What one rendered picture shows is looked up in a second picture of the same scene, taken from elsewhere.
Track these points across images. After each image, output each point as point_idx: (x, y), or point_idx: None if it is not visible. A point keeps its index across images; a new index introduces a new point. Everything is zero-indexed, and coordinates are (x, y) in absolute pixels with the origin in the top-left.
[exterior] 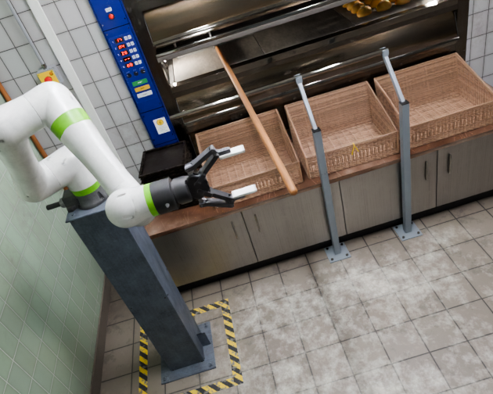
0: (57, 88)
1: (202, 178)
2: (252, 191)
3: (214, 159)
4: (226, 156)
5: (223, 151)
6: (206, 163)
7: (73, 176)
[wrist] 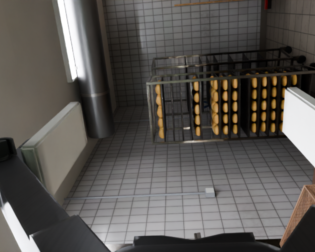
0: None
1: (74, 240)
2: (293, 94)
3: (4, 169)
4: (42, 130)
5: (16, 150)
6: (16, 228)
7: None
